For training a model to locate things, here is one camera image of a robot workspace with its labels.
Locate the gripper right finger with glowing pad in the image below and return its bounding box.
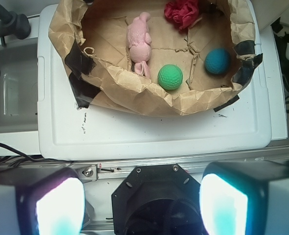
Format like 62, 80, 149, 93
200, 161, 289, 235

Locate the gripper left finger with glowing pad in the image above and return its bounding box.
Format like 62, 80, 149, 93
0, 167, 85, 235

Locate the green dimpled foam ball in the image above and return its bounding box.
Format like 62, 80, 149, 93
157, 64, 183, 90

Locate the blue dimpled foam ball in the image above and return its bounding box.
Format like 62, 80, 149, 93
205, 48, 231, 74

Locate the white plastic bin lid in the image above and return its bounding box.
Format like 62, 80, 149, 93
38, 5, 272, 161

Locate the clear plastic storage bin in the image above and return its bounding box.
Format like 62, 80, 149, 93
0, 39, 38, 133

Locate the brown paper bag tray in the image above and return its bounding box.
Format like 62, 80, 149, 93
48, 0, 262, 117

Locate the pink plush bunny toy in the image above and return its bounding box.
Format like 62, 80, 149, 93
126, 12, 152, 78

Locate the red crumpled tissue paper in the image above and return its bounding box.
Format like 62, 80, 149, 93
164, 0, 200, 31

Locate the black cable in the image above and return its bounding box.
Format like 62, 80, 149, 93
0, 141, 69, 169

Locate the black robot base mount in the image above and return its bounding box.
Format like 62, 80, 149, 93
111, 164, 207, 235

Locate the aluminium extrusion rail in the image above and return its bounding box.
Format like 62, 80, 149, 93
70, 144, 289, 182

